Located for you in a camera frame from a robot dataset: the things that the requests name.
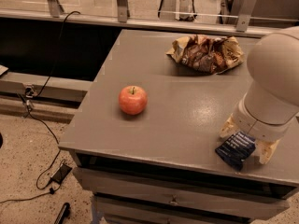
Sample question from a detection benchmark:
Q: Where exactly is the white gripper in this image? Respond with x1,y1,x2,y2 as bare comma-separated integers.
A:
220,104,293,164

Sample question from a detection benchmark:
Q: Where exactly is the dark blue rxbar wrapper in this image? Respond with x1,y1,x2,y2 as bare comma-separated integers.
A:
215,132,256,171

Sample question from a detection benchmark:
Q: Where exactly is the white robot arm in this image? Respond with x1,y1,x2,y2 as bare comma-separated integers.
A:
220,26,299,164

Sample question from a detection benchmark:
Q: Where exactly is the crumpled brown chip bag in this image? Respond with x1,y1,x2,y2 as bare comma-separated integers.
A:
166,35,245,75

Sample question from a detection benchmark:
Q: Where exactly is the grey cabinet with drawers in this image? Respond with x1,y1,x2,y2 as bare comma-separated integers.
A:
60,30,299,224

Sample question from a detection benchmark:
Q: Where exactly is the red apple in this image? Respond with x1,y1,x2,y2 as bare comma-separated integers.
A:
119,86,148,115

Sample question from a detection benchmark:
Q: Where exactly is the black power adapter brick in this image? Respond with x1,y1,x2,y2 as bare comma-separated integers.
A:
50,163,72,184

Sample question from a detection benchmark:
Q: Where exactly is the black cylindrical object on floor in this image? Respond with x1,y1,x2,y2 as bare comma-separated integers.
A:
54,203,70,224

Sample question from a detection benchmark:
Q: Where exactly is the metal drawer handle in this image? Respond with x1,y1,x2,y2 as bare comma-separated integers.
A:
169,196,178,206

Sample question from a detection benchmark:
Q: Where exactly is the metal railing frame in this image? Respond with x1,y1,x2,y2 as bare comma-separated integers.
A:
0,0,299,36

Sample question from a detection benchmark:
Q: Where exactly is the black power cable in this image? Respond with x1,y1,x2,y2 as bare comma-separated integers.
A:
0,10,82,204

